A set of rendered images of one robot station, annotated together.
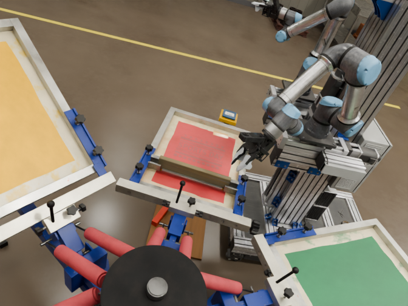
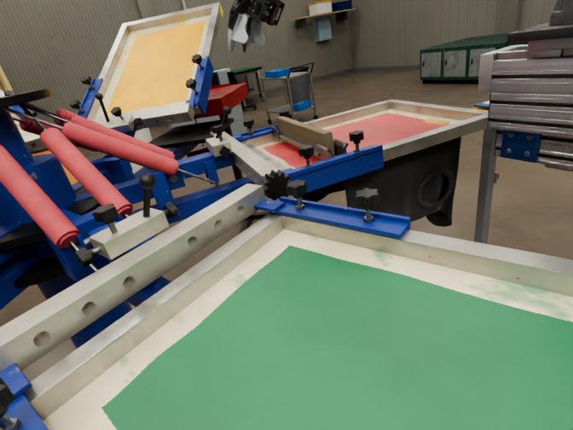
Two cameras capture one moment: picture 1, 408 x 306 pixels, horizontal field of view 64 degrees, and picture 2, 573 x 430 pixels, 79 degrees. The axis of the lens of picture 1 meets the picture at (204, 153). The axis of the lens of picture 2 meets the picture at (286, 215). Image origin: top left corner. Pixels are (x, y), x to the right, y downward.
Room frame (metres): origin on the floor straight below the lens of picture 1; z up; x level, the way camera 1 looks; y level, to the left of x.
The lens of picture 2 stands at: (0.85, -1.12, 1.33)
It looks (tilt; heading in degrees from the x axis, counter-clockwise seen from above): 27 degrees down; 73
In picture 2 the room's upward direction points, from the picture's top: 11 degrees counter-clockwise
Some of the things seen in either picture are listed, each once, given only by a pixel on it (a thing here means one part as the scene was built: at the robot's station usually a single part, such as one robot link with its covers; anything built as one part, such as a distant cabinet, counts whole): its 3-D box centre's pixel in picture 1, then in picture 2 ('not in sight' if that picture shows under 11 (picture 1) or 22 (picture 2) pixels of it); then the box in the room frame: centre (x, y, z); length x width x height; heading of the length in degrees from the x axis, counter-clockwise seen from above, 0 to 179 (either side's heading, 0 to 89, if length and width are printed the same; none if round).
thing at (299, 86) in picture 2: not in sight; (298, 86); (3.87, 6.23, 0.36); 0.58 x 0.57 x 0.72; 100
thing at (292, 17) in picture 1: (292, 17); not in sight; (2.42, -0.30, 1.65); 0.11 x 0.08 x 0.09; 74
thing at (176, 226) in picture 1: (178, 222); (205, 162); (0.96, 0.01, 1.02); 0.17 x 0.06 x 0.05; 1
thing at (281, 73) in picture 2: not in sight; (289, 95); (3.05, 4.67, 0.46); 0.98 x 0.57 x 0.93; 99
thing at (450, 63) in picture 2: not in sight; (482, 58); (7.10, 4.45, 0.33); 1.69 x 1.60 x 0.67; 100
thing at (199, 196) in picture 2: not in sight; (250, 186); (1.08, 0.02, 0.89); 1.24 x 0.06 x 0.06; 1
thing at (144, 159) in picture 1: (142, 166); (269, 136); (1.27, 0.30, 0.98); 0.30 x 0.05 x 0.07; 1
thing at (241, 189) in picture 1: (238, 197); (334, 168); (1.28, -0.26, 0.98); 0.30 x 0.05 x 0.07; 1
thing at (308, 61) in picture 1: (309, 68); not in sight; (2.23, -0.51, 1.42); 0.13 x 0.12 x 0.14; 164
